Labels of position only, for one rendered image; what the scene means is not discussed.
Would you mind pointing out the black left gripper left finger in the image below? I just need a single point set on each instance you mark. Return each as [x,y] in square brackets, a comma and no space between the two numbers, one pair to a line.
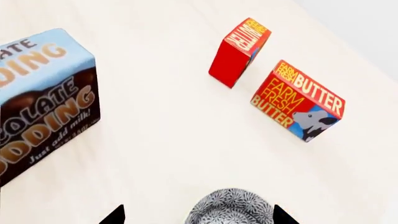
[116,217]

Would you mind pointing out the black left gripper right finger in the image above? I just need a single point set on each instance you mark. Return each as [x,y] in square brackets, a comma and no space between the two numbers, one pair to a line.
[283,217]

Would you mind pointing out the black patterned bowl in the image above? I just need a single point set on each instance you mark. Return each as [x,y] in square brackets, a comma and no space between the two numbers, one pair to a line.
[230,207]

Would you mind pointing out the red butter box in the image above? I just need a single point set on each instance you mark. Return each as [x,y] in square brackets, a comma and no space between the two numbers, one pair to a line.
[295,102]
[236,58]

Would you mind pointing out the chocolate pudding box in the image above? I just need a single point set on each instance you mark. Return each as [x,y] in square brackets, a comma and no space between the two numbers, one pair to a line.
[46,105]

